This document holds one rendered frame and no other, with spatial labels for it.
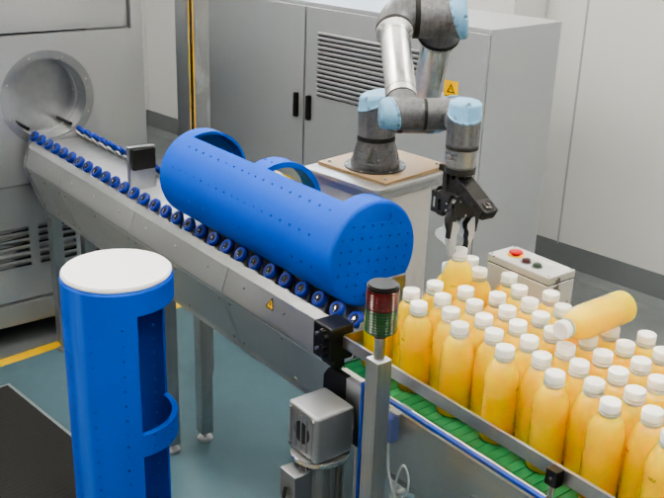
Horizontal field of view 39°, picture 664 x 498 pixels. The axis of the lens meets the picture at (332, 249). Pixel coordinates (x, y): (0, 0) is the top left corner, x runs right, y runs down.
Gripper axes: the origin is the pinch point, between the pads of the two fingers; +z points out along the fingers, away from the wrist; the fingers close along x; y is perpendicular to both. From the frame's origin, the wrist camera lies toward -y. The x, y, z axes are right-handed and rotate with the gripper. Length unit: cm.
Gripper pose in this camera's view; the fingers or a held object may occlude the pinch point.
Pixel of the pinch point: (459, 250)
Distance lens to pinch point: 220.4
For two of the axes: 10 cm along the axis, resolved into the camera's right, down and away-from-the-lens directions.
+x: -7.9, 2.0, -5.8
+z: -0.3, 9.3, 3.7
